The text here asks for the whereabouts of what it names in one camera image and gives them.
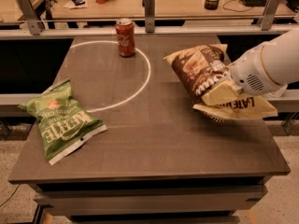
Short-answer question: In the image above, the middle metal rail bracket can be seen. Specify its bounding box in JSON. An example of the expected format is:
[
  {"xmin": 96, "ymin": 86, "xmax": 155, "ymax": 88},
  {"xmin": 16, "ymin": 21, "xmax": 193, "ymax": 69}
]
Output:
[{"xmin": 143, "ymin": 0, "xmax": 155, "ymax": 33}]

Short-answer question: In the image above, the green chip bag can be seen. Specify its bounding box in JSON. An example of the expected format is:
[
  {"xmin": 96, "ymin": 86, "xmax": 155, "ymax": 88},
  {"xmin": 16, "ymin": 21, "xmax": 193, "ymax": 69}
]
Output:
[{"xmin": 19, "ymin": 79, "xmax": 107, "ymax": 165}]

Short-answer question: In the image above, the brown and yellow chip bag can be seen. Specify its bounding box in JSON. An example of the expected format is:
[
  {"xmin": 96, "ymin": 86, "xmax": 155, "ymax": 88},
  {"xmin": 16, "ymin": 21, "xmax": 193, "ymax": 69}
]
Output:
[{"xmin": 164, "ymin": 44, "xmax": 278, "ymax": 122}]

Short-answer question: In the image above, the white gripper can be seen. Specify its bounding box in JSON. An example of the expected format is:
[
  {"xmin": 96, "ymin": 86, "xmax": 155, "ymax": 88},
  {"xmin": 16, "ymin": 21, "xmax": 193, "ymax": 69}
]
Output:
[{"xmin": 202, "ymin": 43, "xmax": 282, "ymax": 106}]

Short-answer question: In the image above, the metal rail bracket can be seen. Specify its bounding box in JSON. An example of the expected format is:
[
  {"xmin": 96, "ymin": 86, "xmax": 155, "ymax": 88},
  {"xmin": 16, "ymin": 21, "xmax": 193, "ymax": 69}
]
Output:
[
  {"xmin": 143, "ymin": 0, "xmax": 155, "ymax": 33},
  {"xmin": 257, "ymin": 0, "xmax": 281, "ymax": 31},
  {"xmin": 17, "ymin": 0, "xmax": 44, "ymax": 35}
]

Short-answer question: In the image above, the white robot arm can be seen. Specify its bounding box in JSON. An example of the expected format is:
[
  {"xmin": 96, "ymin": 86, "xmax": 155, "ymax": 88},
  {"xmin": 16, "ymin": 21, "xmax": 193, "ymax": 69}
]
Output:
[{"xmin": 202, "ymin": 29, "xmax": 299, "ymax": 105}]

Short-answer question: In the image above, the black cable on desk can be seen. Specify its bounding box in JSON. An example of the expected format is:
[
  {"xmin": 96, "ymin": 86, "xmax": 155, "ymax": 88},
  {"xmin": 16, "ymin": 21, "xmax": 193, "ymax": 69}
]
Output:
[{"xmin": 221, "ymin": 0, "xmax": 255, "ymax": 13}]

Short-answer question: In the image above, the red coke can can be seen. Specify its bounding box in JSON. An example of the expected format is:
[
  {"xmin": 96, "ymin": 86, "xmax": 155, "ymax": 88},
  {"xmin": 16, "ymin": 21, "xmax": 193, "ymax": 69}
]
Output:
[{"xmin": 115, "ymin": 18, "xmax": 135, "ymax": 57}]

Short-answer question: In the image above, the grey table cabinet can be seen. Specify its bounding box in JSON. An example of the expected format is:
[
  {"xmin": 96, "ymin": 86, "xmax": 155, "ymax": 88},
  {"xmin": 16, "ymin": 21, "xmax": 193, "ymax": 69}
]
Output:
[{"xmin": 9, "ymin": 35, "xmax": 290, "ymax": 224}]

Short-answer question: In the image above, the left metal rail bracket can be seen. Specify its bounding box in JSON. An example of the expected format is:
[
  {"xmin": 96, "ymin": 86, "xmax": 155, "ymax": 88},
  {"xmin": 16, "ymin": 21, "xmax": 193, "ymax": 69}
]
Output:
[{"xmin": 17, "ymin": 0, "xmax": 44, "ymax": 35}]

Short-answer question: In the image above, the black mesh cup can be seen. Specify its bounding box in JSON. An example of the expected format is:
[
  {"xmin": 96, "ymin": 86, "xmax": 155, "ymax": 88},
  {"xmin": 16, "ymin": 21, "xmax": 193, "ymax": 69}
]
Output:
[{"xmin": 205, "ymin": 0, "xmax": 220, "ymax": 10}]

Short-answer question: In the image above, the right metal rail bracket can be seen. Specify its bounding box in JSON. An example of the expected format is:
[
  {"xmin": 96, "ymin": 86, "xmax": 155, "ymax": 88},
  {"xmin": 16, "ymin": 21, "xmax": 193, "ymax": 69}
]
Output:
[{"xmin": 257, "ymin": 0, "xmax": 281, "ymax": 31}]

